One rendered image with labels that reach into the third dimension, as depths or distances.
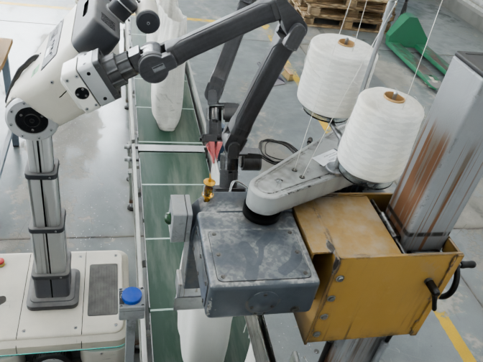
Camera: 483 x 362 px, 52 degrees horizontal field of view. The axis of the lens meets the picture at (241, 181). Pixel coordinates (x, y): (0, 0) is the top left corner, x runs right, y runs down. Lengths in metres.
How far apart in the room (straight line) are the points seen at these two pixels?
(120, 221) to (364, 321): 2.02
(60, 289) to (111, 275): 0.27
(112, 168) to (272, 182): 2.44
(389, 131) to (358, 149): 0.07
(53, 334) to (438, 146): 1.68
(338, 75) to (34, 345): 1.64
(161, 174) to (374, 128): 1.99
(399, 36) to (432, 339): 4.44
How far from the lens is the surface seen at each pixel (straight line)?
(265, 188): 1.11
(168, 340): 2.07
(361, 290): 1.24
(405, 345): 2.86
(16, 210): 3.21
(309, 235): 1.15
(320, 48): 1.18
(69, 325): 2.28
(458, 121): 1.10
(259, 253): 1.07
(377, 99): 0.99
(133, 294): 1.59
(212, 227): 1.11
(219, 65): 1.81
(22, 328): 2.30
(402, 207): 1.26
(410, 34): 6.72
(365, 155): 1.00
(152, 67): 1.32
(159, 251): 2.38
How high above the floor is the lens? 2.08
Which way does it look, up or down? 37 degrees down
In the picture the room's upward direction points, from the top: 11 degrees clockwise
